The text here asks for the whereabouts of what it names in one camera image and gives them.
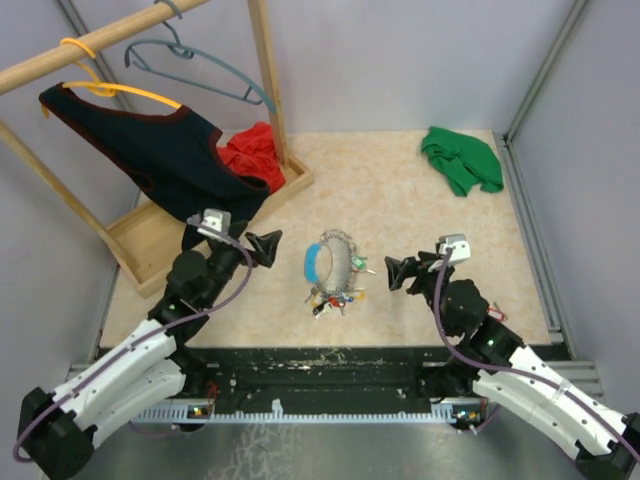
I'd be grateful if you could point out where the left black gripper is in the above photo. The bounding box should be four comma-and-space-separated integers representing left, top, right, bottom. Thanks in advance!
202, 220, 281, 306

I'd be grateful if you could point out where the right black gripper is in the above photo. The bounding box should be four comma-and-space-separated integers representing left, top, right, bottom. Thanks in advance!
385, 250, 456, 336

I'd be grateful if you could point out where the large keyring with blue handle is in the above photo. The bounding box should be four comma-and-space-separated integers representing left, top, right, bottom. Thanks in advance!
303, 229, 366, 292

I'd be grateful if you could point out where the green tagged key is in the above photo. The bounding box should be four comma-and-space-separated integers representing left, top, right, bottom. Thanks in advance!
351, 256, 376, 275

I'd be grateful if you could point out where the bunch of tagged keys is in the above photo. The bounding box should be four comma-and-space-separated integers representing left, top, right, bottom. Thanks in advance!
304, 287, 366, 319

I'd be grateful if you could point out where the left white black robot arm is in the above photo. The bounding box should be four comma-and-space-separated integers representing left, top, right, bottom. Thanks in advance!
12, 217, 283, 479

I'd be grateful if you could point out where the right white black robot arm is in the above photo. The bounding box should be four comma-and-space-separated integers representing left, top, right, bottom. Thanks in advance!
385, 248, 639, 479

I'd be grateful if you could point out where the red crumpled cloth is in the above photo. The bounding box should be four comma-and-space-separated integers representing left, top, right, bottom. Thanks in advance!
217, 122, 286, 194

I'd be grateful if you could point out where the wooden clothes rack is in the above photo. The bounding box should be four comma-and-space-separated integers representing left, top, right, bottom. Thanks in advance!
1, 1, 314, 298

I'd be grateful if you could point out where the green crumpled cloth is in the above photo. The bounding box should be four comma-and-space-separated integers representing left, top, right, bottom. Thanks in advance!
420, 126, 504, 197

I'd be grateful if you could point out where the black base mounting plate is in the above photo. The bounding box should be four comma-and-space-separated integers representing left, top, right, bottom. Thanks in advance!
94, 344, 571, 416

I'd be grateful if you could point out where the dark navy tank top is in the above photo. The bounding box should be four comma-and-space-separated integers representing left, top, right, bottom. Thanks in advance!
39, 84, 270, 222

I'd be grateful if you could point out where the yellow plastic hanger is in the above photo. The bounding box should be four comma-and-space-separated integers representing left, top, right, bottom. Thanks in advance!
41, 37, 182, 118

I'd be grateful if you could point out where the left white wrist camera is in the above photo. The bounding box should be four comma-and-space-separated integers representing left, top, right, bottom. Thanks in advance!
187, 208, 231, 234

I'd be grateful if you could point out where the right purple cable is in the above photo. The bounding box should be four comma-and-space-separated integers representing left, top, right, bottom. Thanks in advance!
432, 247, 640, 461

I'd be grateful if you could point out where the purple cable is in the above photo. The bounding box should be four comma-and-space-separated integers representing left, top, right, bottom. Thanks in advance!
12, 214, 254, 461
432, 247, 640, 461

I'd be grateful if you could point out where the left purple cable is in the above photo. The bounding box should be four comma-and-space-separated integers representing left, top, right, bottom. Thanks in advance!
12, 214, 254, 461

